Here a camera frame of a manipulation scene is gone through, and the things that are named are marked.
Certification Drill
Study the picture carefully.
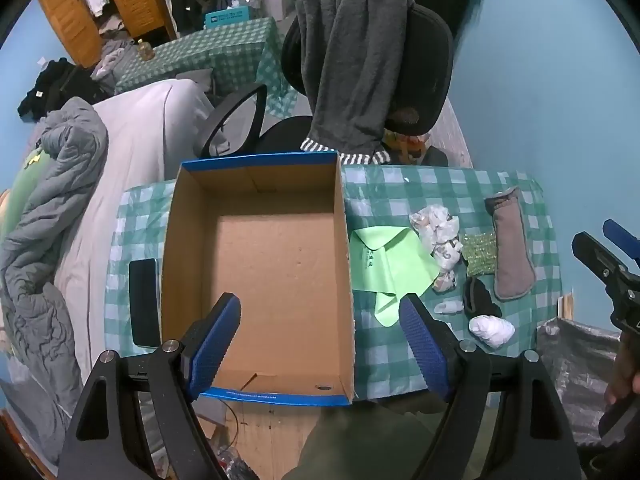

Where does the grey clothing pile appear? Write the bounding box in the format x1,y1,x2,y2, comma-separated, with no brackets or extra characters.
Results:
92,40,136,81

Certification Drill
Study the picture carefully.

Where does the green pillow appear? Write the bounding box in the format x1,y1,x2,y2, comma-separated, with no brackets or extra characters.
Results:
0,150,51,241

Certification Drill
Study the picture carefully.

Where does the black office chair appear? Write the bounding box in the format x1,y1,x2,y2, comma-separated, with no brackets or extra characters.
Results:
195,0,453,166

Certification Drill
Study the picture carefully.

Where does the pale quilted cover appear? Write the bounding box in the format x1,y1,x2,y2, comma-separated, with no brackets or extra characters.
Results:
430,100,473,168

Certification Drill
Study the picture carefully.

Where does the white plastic bag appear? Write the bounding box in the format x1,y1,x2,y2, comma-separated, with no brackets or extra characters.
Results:
409,205,463,293

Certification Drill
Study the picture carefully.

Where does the black sock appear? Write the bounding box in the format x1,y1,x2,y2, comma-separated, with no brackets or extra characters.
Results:
462,277,502,318

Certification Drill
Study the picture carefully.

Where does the small blue box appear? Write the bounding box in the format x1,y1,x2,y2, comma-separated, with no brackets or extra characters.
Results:
205,7,251,28

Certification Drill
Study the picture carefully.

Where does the cardboard sheet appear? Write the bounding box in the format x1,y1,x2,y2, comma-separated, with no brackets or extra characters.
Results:
200,400,326,480

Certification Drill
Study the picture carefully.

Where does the green checked tablecloth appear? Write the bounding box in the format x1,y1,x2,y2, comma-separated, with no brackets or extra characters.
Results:
115,16,298,118
104,164,563,401

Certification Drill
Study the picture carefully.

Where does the green glittery scrub sponge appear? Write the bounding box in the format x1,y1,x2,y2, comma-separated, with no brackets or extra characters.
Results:
460,232,498,277

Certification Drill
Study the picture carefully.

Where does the grey duvet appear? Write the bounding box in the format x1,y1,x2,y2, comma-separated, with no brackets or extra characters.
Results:
0,97,110,466

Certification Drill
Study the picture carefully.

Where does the grey plastic bag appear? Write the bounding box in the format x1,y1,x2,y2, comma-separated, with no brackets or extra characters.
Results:
537,316,623,446

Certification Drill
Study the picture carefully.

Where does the white rolled sock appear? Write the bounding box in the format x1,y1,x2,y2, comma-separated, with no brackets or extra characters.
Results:
468,315,516,350

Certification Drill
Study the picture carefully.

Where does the wooden wardrobe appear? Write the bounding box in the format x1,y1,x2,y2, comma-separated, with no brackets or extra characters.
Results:
37,0,178,68

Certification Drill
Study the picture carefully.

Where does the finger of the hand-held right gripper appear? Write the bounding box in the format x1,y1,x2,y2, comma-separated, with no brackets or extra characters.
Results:
571,231,630,286
602,218,640,267

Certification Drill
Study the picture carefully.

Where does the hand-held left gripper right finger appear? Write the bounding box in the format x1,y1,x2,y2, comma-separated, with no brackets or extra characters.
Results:
398,293,583,480

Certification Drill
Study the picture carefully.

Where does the dark grey sweater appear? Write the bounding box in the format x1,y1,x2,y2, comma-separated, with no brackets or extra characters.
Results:
296,0,413,166

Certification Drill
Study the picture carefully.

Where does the blue-edged cardboard box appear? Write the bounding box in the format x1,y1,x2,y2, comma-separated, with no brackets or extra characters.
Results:
160,151,357,407

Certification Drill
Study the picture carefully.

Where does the person's right hand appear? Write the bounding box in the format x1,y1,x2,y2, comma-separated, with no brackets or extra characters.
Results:
605,342,640,408

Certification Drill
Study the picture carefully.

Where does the pale bed sheet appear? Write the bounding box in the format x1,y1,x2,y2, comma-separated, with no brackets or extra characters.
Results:
55,80,236,376

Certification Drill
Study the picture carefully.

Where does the light green cloth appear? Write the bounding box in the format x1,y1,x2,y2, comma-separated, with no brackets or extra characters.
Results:
348,227,441,328

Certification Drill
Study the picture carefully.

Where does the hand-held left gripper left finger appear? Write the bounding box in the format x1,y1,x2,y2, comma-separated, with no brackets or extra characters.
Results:
57,291,242,480

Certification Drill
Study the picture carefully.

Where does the black clothing pile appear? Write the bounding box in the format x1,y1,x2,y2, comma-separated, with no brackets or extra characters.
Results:
17,58,113,121

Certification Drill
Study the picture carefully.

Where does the colourful packet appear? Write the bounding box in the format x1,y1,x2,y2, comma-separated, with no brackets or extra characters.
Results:
385,130,431,161

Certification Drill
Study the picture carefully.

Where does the black smartphone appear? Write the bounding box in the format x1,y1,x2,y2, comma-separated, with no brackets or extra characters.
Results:
129,258,162,347

